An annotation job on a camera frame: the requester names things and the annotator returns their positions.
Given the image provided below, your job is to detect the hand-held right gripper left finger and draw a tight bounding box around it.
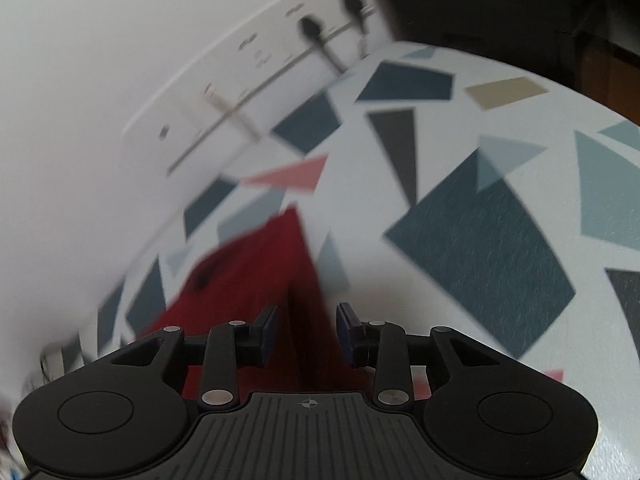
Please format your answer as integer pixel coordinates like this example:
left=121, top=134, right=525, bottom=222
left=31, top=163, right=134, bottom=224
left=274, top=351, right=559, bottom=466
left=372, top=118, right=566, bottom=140
left=107, top=304, right=279, bottom=413

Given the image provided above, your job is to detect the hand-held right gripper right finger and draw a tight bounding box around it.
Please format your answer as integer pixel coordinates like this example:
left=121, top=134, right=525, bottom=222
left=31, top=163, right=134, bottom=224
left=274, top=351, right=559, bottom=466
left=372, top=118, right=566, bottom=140
left=334, top=302, right=516, bottom=413

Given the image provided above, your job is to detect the red sweater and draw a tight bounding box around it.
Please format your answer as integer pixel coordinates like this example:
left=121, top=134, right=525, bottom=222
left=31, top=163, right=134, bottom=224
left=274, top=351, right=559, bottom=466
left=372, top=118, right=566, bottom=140
left=120, top=207, right=436, bottom=402

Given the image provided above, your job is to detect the geometric patterned table mat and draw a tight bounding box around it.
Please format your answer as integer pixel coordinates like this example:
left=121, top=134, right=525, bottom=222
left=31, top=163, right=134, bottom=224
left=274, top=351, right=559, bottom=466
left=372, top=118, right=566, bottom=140
left=75, top=40, right=640, bottom=480

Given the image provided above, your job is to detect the black plug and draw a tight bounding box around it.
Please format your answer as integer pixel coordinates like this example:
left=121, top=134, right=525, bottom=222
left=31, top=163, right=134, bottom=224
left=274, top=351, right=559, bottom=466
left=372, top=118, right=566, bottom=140
left=298, top=16, right=347, bottom=75
left=340, top=0, right=374, bottom=59

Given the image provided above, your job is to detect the white wall socket panel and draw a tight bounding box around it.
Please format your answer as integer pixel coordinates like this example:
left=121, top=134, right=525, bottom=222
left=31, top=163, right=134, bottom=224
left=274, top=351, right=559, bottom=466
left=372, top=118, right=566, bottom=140
left=122, top=0, right=397, bottom=177

